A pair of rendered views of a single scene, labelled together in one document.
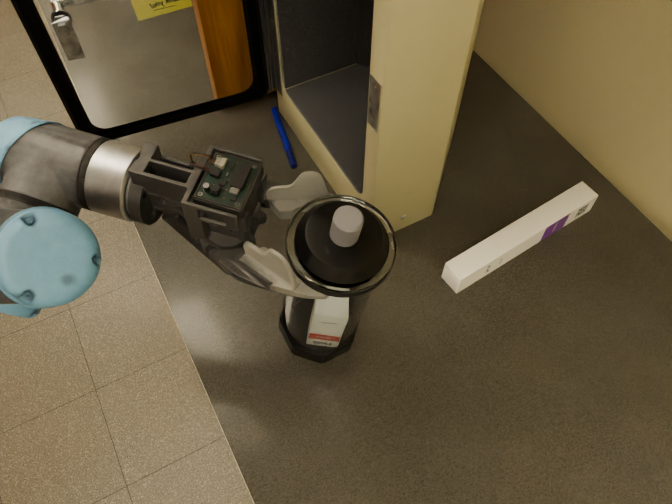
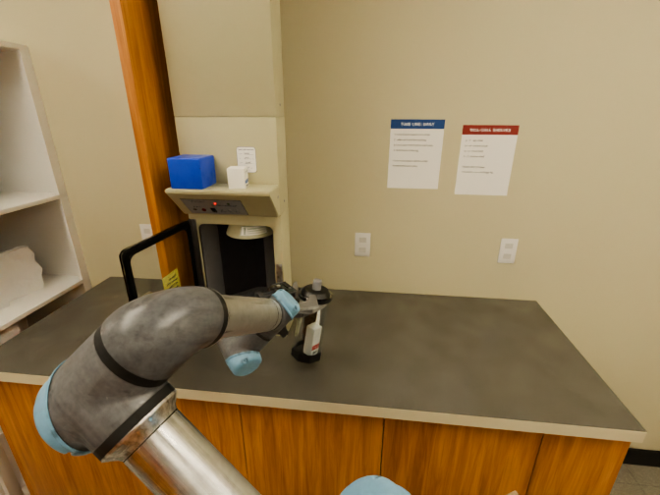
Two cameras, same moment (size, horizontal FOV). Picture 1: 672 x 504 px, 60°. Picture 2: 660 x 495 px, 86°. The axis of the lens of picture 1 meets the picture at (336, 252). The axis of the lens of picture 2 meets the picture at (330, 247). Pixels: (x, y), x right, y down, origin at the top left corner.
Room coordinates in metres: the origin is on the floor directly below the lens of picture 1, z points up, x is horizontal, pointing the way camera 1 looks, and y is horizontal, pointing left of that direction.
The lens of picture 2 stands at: (-0.28, 0.77, 1.73)
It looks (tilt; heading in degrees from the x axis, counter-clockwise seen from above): 21 degrees down; 305
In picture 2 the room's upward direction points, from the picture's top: straight up
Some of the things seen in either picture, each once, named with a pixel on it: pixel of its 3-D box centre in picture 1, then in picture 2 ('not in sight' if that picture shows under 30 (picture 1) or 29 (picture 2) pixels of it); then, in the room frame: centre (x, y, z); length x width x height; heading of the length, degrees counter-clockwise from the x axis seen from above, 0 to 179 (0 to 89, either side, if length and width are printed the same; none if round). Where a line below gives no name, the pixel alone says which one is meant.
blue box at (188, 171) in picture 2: not in sight; (192, 171); (0.69, 0.12, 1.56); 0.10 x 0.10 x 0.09; 28
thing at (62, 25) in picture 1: (68, 38); not in sight; (0.65, 0.35, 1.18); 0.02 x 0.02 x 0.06; 22
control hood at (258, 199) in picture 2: not in sight; (225, 202); (0.61, 0.08, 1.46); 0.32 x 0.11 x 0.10; 28
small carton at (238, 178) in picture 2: not in sight; (238, 177); (0.57, 0.05, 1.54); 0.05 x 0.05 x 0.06; 36
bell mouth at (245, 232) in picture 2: not in sight; (250, 224); (0.67, -0.07, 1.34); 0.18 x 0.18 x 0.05
